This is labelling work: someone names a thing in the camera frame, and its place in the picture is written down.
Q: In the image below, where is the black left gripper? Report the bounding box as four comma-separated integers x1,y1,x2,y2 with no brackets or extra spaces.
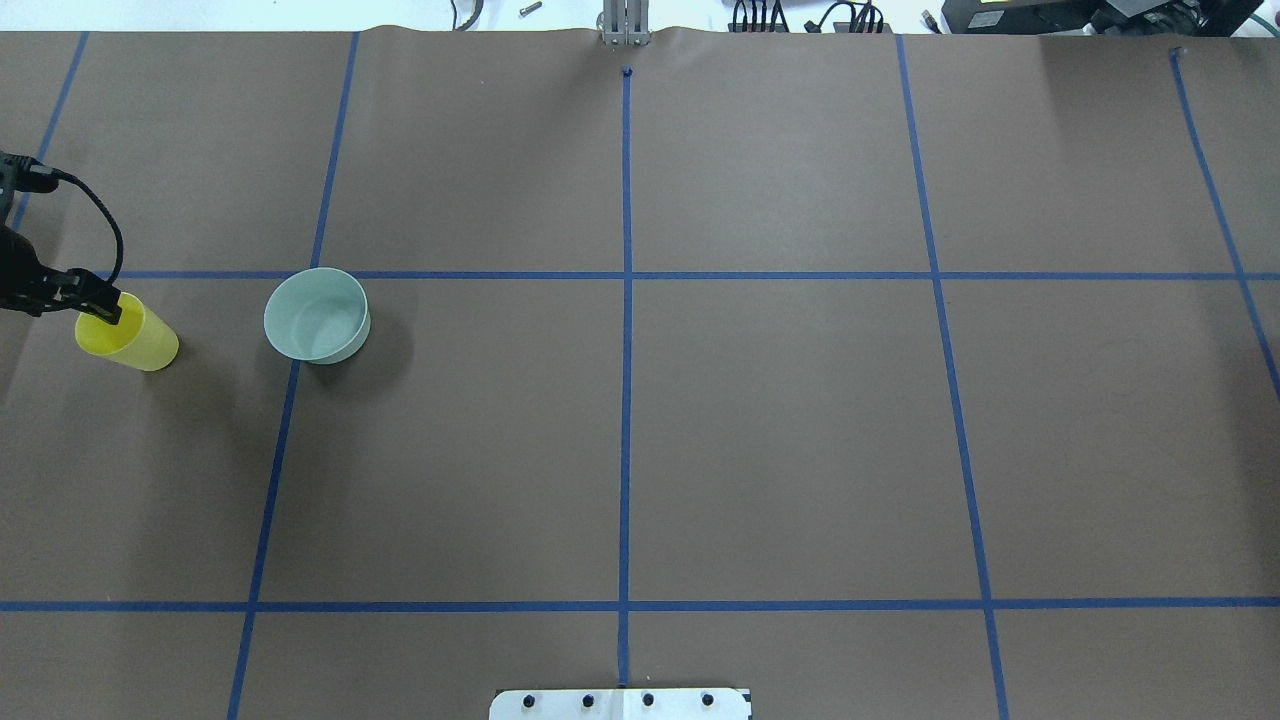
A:
1,225,122,325

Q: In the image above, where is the yellow plastic cup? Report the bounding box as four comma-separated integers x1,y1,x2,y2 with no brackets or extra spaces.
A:
74,292,180,372

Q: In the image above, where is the mint green bowl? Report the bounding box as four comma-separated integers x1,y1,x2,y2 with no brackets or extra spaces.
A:
262,266,372,365

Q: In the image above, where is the black left camera cable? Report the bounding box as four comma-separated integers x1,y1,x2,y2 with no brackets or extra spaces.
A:
0,152,125,291

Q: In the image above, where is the aluminium frame post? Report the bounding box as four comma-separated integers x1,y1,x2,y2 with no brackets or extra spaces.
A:
596,0,652,47

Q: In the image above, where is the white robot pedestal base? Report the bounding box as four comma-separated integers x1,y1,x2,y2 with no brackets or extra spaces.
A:
488,687,754,719

